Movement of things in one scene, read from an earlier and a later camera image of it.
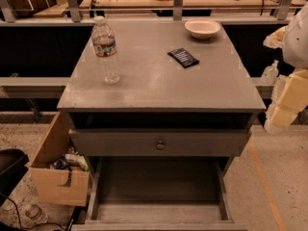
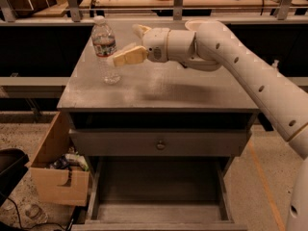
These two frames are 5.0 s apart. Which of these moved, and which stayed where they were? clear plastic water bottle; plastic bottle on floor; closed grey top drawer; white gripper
Moved: white gripper
Stayed: clear plastic water bottle; plastic bottle on floor; closed grey top drawer
